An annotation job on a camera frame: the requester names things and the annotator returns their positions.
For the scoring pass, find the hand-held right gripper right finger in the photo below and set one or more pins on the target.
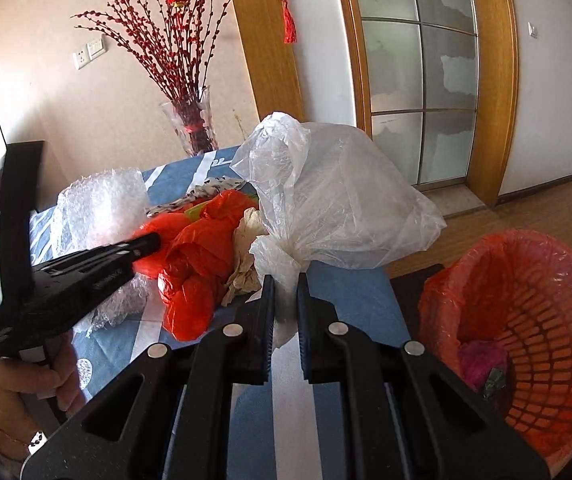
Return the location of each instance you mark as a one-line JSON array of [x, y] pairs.
[[303, 310]]

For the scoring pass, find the dark green wrapper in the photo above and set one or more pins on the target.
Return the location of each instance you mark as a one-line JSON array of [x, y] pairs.
[[493, 385]]

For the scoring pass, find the light green packet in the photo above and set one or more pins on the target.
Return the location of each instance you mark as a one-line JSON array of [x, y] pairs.
[[197, 211]]

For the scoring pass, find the white wall socket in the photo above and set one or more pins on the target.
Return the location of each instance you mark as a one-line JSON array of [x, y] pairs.
[[81, 60]]

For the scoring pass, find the white black-spotted plastic bag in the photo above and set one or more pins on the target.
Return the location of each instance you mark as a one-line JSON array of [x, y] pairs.
[[201, 195]]

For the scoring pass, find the blue white-striped tablecloth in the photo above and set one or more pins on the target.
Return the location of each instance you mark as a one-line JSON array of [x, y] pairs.
[[346, 300]]

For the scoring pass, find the small red lantern ornament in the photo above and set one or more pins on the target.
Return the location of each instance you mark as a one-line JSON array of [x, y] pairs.
[[179, 0]]

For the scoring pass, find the clear plastic bag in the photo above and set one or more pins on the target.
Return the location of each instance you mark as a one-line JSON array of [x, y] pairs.
[[336, 195]]

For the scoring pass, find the pink crumpled wrapper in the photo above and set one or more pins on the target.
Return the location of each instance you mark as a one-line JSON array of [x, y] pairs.
[[481, 360]]

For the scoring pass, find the white double wall switch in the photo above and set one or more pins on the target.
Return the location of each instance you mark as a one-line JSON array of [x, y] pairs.
[[97, 48]]

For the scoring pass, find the orange plastic waste basket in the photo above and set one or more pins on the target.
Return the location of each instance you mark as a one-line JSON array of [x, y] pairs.
[[556, 340]]

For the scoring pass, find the wooden wall pillar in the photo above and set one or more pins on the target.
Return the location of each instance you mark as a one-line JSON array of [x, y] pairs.
[[266, 50]]

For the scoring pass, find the frosted glass sliding door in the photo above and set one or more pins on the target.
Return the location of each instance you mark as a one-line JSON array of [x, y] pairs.
[[396, 70]]

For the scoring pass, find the red knot tassel hanging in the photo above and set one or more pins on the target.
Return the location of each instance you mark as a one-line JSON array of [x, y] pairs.
[[290, 25]]

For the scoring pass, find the small white light switch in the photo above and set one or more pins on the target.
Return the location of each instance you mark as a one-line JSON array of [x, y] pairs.
[[532, 30]]

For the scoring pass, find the red plastic bag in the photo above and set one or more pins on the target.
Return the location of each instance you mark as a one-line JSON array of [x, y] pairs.
[[191, 270]]

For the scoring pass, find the black stool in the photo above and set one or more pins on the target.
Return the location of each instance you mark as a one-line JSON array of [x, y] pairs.
[[408, 285]]

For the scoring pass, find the red berry branches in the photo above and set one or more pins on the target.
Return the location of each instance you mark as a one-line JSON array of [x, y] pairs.
[[166, 50]]

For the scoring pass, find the clear bubble wrap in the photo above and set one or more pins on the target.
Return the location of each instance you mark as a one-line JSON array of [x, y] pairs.
[[101, 205]]

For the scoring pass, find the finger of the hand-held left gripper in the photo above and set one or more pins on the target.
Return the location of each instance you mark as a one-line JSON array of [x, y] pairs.
[[141, 246]]

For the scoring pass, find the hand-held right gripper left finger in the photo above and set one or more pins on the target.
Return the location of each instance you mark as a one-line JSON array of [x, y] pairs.
[[267, 310]]

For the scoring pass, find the wooden door frame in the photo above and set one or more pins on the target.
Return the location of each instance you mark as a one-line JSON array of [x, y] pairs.
[[498, 85]]

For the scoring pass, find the crumpled beige paper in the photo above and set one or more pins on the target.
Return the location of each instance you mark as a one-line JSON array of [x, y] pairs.
[[243, 255]]

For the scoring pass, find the person's left hand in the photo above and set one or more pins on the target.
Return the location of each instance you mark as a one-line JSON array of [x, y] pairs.
[[61, 377]]

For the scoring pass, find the person's left forearm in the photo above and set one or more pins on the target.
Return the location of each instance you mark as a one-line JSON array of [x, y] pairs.
[[1, 420]]

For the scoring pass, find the glass vase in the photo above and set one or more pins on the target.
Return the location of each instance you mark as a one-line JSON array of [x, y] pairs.
[[201, 135]]

